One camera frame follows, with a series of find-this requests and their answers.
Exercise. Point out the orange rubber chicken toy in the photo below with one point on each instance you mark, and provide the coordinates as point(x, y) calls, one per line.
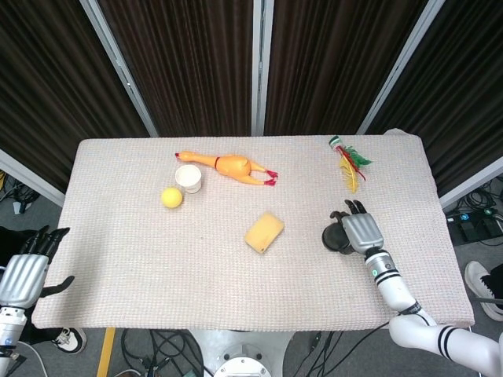
point(232, 165)

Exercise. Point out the feather shuttlecock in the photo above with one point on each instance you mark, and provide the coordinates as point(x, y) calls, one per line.
point(351, 167)

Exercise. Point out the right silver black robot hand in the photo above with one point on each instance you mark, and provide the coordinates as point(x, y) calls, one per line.
point(363, 231)

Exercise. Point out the white black sneaker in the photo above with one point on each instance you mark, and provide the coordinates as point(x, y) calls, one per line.
point(485, 290)
point(70, 341)

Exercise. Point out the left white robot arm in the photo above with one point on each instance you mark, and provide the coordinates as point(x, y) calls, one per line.
point(9, 334)

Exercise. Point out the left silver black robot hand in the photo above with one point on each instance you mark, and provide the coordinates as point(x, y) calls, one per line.
point(21, 279)

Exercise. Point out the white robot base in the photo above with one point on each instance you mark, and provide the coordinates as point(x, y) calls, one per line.
point(243, 353)

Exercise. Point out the yellow floor tape strip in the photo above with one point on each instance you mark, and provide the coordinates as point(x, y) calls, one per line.
point(106, 353)

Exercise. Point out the grey metal partition rail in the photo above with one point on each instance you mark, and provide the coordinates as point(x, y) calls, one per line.
point(31, 176)
point(471, 182)

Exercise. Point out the grey metal partition post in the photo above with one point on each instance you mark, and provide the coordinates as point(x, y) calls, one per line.
point(118, 66)
point(401, 66)
point(261, 66)

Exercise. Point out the white paper cup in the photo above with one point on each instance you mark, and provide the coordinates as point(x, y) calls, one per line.
point(188, 178)

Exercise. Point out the yellow foam ball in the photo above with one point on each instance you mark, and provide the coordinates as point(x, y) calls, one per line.
point(171, 197)

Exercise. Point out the dark brown fabric partition panel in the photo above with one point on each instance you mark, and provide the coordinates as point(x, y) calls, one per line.
point(184, 66)
point(334, 66)
point(47, 86)
point(463, 98)

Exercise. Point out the black round object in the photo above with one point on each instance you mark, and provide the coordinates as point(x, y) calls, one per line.
point(334, 237)

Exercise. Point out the yellow sponge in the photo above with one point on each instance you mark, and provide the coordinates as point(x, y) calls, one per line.
point(264, 232)

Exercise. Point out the beige woven table cloth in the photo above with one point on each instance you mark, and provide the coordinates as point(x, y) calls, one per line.
point(216, 282)

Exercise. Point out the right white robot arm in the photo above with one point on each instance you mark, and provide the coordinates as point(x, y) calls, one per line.
point(397, 290)

